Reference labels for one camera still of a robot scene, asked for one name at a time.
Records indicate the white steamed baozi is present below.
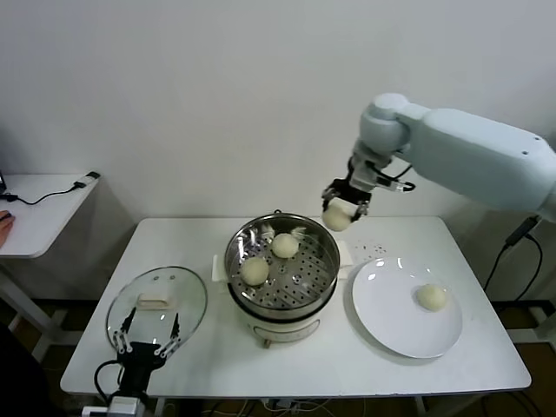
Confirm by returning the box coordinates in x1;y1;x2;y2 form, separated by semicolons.
321;204;354;232
240;256;270;287
271;233;300;260
415;282;448;313

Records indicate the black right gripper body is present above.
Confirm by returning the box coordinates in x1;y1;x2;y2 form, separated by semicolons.
326;175;374;206

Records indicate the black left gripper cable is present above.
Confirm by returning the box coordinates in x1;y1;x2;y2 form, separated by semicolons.
94;359;125;400

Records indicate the black cable with adapter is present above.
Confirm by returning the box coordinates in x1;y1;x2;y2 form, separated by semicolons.
0;172;102;208

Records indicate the white round plate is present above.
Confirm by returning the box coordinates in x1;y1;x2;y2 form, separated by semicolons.
351;255;464;360

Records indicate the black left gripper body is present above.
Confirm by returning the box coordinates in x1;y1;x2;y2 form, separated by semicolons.
116;341;169;398

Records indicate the white side table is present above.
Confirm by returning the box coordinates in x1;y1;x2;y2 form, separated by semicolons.
0;173;101;364

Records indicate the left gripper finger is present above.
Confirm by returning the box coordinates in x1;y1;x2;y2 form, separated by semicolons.
112;307;136;354
154;312;182;359

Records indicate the white electric cooking pot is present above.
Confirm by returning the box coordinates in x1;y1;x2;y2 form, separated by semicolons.
211;241;355;350

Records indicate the person's hand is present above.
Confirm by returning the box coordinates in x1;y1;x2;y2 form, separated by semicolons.
0;210;17;248

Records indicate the white metal table foot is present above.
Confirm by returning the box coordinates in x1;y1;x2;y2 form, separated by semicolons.
506;303;556;347

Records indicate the white cable bundle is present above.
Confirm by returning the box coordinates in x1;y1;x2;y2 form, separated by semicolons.
203;397;348;417

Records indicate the black power adapter cable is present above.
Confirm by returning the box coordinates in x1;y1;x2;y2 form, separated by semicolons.
484;215;544;301

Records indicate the glass lid with beige handle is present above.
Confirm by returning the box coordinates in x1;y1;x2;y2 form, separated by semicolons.
106;266;209;360

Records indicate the stainless steel steamer basket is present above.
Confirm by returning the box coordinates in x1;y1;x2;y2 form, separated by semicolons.
224;214;341;310

